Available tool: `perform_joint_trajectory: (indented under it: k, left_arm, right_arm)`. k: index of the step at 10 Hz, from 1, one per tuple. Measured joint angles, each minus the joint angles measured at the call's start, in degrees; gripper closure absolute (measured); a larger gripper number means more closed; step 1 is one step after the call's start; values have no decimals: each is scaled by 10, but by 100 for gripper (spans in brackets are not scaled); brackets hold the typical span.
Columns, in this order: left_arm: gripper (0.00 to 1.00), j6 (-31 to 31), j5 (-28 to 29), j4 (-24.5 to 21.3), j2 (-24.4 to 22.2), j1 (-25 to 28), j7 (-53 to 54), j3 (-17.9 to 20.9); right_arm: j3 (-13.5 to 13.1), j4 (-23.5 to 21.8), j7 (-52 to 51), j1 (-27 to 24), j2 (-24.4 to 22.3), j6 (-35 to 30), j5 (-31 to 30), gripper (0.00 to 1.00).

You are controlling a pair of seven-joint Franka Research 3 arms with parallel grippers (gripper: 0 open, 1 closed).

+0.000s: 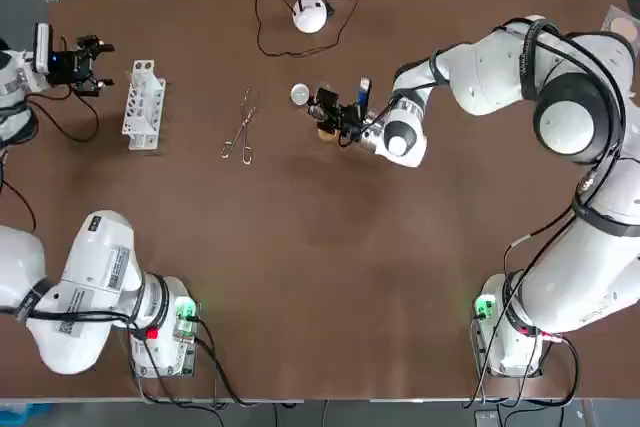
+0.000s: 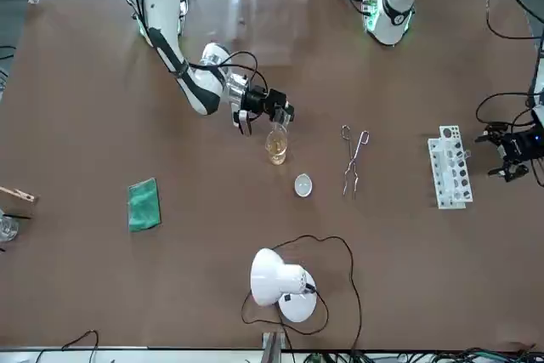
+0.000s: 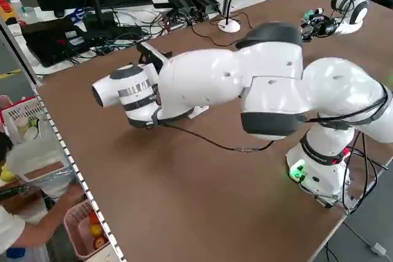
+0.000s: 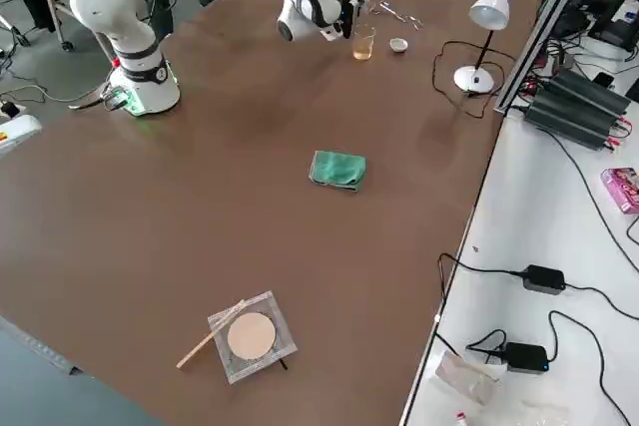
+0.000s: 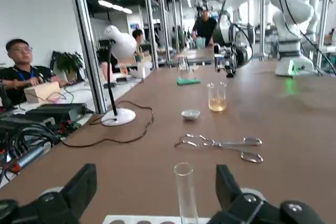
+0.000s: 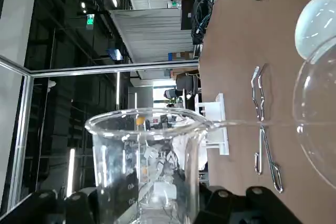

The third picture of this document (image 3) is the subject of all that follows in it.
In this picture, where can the pink plastic basket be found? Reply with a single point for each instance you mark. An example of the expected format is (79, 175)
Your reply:
(80, 240)

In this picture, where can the white plastic bin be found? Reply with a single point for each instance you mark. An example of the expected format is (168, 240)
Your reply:
(40, 160)

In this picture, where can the white desk lamp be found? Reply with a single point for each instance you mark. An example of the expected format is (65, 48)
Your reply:
(228, 26)

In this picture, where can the yellow toy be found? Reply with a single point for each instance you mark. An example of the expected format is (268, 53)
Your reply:
(6, 176)

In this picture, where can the blue plastic lid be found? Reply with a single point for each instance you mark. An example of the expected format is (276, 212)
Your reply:
(15, 252)

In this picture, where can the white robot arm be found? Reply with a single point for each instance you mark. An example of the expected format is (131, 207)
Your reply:
(359, 13)
(215, 81)

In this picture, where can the clear plastic bottle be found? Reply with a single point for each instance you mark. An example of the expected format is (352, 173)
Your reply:
(30, 15)

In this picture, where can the white test tube rack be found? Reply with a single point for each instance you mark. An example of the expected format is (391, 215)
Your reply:
(199, 111)

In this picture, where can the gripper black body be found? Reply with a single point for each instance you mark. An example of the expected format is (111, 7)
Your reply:
(152, 56)
(325, 27)

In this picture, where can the aluminium table edge rail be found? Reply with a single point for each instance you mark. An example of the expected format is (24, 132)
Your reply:
(76, 176)

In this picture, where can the person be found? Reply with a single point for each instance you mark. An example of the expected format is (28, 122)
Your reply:
(40, 222)

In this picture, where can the pink plastic crate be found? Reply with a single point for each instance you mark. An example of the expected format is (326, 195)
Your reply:
(18, 111)

